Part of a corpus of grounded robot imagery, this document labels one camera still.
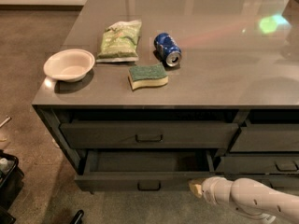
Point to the grey counter cabinet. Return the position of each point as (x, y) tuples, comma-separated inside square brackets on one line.
[(239, 63)]

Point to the metal rod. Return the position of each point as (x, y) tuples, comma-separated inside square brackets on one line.
[(5, 121)]

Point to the green chip bag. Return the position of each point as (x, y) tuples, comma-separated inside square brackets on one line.
[(119, 42)]

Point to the black object on floor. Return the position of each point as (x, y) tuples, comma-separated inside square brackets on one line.
[(77, 219)]

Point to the black bin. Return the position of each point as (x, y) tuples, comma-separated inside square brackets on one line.
[(10, 185)]

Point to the white bowl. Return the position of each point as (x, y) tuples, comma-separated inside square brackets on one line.
[(69, 65)]

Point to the green yellow sponge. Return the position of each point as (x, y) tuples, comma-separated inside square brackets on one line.
[(143, 76)]

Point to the blue soda can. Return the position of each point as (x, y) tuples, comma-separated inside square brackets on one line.
[(168, 50)]

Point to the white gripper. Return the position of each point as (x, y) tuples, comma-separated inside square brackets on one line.
[(209, 188)]

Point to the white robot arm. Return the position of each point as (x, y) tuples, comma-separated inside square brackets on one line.
[(248, 198)]

